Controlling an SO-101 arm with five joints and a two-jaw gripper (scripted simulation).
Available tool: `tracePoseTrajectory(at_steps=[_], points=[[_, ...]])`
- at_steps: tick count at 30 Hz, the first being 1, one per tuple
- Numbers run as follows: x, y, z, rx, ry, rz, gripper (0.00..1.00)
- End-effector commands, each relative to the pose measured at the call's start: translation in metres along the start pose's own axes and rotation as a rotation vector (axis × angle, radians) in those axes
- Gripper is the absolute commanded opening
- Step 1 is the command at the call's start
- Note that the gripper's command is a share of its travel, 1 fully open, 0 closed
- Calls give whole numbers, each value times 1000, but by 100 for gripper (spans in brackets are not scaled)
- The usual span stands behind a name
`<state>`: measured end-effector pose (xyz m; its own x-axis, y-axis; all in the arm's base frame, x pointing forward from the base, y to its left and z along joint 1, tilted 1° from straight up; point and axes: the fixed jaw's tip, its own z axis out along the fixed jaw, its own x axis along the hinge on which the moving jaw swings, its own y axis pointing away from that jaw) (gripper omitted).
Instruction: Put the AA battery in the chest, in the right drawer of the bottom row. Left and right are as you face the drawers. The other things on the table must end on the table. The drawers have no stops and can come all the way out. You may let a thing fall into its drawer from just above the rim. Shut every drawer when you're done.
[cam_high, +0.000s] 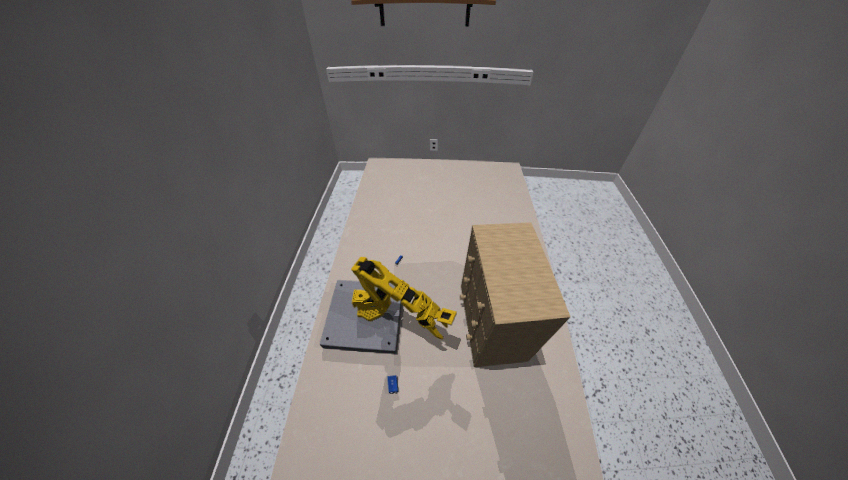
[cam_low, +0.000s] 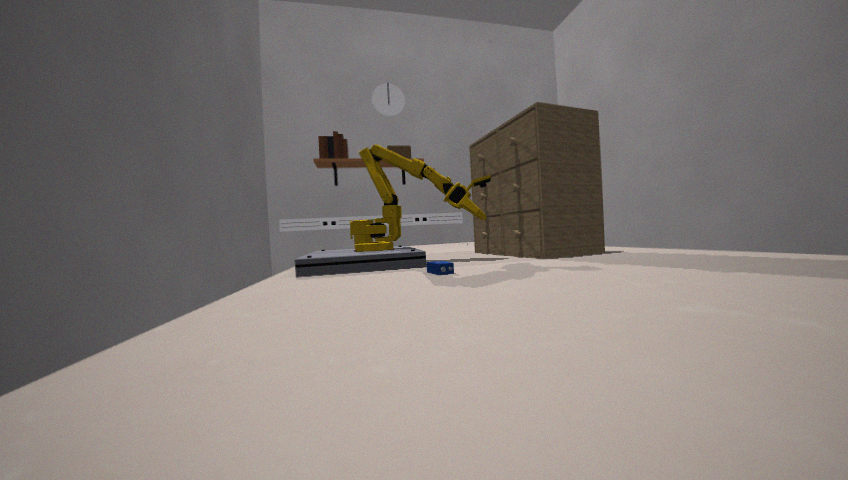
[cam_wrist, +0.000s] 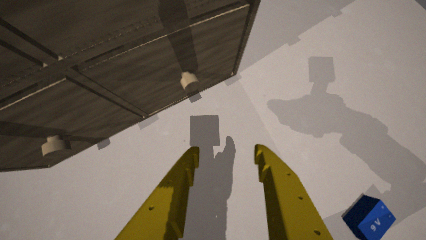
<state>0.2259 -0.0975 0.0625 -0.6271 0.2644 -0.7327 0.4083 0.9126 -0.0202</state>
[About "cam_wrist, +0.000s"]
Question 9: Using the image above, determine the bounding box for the brown wooden chest of drawers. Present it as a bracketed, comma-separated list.
[0, 0, 261, 172]

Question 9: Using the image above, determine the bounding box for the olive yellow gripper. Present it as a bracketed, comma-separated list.
[114, 144, 334, 240]

